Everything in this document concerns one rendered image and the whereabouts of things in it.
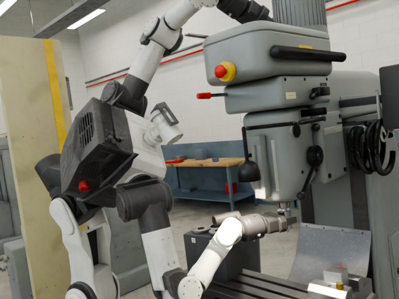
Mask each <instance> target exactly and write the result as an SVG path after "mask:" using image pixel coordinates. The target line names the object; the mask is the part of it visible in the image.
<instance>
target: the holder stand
mask: <svg viewBox="0 0 399 299"><path fill-rule="evenodd" d="M218 229H219V227H217V228H211V227H210V226H208V225H200V226H197V227H194V228H192V229H191V231H188V232H187V233H185V234H183V239H184V243H185V253H186V262H187V267H188V272H189V271H190V270H191V268H192V267H193V266H194V265H195V264H196V262H197V261H198V259H199V258H200V257H201V255H202V253H203V252H204V250H205V249H206V247H207V246H208V244H209V243H210V241H211V240H212V238H213V237H214V235H215V233H216V232H217V230H218ZM241 272H242V261H241V255H240V245H239V241H238V242H237V243H236V244H234V245H233V246H232V248H231V249H230V250H229V252H228V253H227V255H226V257H225V258H224V259H223V261H222V262H221V264H220V266H219V267H218V269H217V270H216V272H215V274H214V276H213V279H216V280H219V281H224V282H229V281H230V280H232V279H233V278H234V277H235V276H237V275H238V274H240V273H241Z"/></svg>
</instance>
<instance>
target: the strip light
mask: <svg viewBox="0 0 399 299"><path fill-rule="evenodd" d="M16 1H17V0H0V16H1V15H2V14H3V13H4V12H5V11H6V10H7V9H8V8H9V7H10V6H11V5H13V4H14V3H15V2H16ZM105 10H106V8H105V7H99V8H98V9H96V10H94V11H93V12H91V13H89V14H88V15H86V16H85V17H83V18H81V19H80V20H78V21H76V22H75V23H73V24H71V25H70V26H68V27H67V28H71V29H75V28H77V27H78V26H80V25H82V24H84V23H85V22H87V21H88V20H90V19H92V18H94V17H95V16H97V15H99V14H101V13H102V12H104V11H105Z"/></svg>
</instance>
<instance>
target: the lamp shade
mask: <svg viewBox="0 0 399 299"><path fill-rule="evenodd" d="M259 180H261V173H260V169H259V167H258V165H257V163H255V162H254V161H250V160H248V161H243V162H241V163H240V164H239V165H238V168H237V181H238V182H241V183H246V182H255V181H259Z"/></svg>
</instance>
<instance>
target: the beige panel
mask: <svg viewBox="0 0 399 299"><path fill-rule="evenodd" d="M0 95H1V101H2V109H3V113H4V120H5V127H6V132H7V138H8V145H9V153H10V157H11V164H12V171H13V175H14V182H15V189H16V194H17V200H18V208H19V212H20V219H21V226H22V231H23V237H24V245H25V249H26V256H27V263H28V270H29V274H30V281H31V288H32V293H33V299H65V296H66V294H67V289H68V288H69V286H70V285H71V268H70V262H69V253H68V251H67V249H66V247H65V245H64V244H63V241H62V230H61V228H60V226H59V225H58V224H57V222H56V221H55V220H54V219H53V218H52V216H51V214H50V211H49V207H50V203H51V200H52V198H51V197H50V195H49V192H48V190H47V189H46V187H45V186H44V184H43V182H42V180H41V179H40V177H39V175H38V174H37V172H36V170H35V169H34V167H35V165H36V164H37V162H38V161H40V160H41V159H42V158H44V157H46V156H48V155H51V154H55V153H59V154H61V152H62V148H63V145H64V142H65V140H66V138H67V135H68V132H69V130H70V128H71V126H72V119H71V111H70V106H69V99H68V91H67V84H66V79H65V71H64V63H63V58H62V51H61V43H60V40H52V39H37V38H28V37H12V36H0Z"/></svg>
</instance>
